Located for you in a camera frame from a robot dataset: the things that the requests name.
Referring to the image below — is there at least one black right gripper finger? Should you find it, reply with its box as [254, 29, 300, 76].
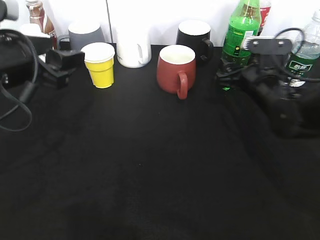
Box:
[215, 57, 255, 91]

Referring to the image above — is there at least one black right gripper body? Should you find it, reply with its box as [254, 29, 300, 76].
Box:
[241, 54, 320, 138]

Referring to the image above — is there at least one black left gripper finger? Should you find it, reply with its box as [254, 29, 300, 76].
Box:
[38, 49, 85, 90]

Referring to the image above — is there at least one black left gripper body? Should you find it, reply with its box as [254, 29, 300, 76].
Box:
[0, 29, 53, 88]

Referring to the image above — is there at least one yellow paper cup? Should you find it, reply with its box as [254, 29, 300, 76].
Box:
[81, 42, 115, 89]

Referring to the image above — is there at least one green soda bottle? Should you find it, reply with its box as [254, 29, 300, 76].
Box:
[221, 0, 262, 74]

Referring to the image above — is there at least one white milk carton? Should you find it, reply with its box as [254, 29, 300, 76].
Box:
[19, 23, 50, 39]

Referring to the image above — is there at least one brown tea bottle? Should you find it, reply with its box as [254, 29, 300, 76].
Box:
[25, 0, 57, 49]

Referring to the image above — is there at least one clear water bottle green label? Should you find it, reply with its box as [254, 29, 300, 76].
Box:
[285, 9, 320, 77]

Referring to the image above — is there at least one grey mug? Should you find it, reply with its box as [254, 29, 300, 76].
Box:
[57, 20, 105, 51]

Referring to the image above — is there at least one red mug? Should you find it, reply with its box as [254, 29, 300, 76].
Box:
[156, 44, 196, 100]

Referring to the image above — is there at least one black mug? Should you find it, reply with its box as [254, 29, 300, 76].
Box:
[176, 20, 214, 65]

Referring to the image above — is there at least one cola bottle red label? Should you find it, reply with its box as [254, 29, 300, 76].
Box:
[257, 0, 272, 36]

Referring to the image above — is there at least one white mug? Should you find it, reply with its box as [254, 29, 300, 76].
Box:
[116, 25, 152, 69]

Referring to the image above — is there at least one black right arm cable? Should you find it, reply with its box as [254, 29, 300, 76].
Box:
[273, 27, 320, 83]

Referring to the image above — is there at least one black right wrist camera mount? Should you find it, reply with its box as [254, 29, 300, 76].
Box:
[240, 36, 293, 55]

